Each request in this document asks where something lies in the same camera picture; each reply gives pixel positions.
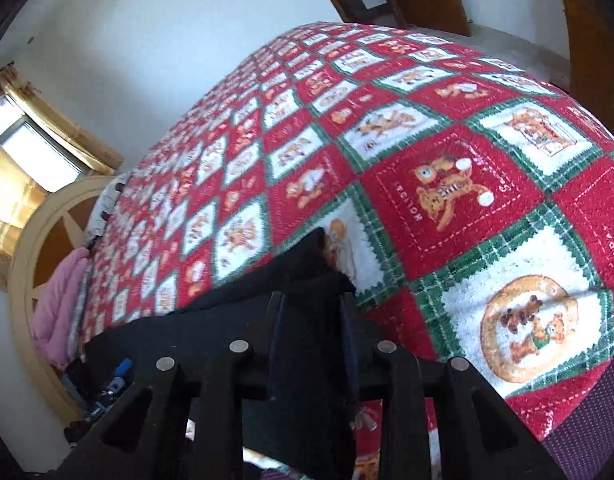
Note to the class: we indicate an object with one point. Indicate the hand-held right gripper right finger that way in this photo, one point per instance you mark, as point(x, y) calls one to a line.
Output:
point(352, 355)

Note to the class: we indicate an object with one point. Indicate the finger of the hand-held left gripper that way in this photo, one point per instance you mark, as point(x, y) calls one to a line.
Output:
point(121, 369)

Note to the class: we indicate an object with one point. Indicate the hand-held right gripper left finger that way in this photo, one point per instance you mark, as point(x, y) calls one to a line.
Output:
point(277, 350)

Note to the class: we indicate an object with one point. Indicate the black pants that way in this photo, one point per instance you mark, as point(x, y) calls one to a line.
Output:
point(212, 320)

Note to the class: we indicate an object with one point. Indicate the pink folded quilt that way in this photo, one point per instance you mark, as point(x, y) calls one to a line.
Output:
point(57, 305)

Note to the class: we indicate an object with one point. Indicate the cream wooden headboard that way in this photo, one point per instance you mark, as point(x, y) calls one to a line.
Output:
point(23, 280)

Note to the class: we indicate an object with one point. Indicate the white patterned pillow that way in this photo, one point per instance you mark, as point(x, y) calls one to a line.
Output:
point(109, 205)

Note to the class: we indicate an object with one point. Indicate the red printed bear blanket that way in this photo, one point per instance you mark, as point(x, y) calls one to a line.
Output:
point(437, 185)

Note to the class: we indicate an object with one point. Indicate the window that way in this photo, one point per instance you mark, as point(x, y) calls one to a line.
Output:
point(32, 145)

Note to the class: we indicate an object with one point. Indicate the purple dotted bed sheet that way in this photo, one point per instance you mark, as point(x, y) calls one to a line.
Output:
point(592, 425)

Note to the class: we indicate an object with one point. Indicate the narrow yellow curtain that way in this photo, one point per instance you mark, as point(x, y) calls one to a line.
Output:
point(62, 125)

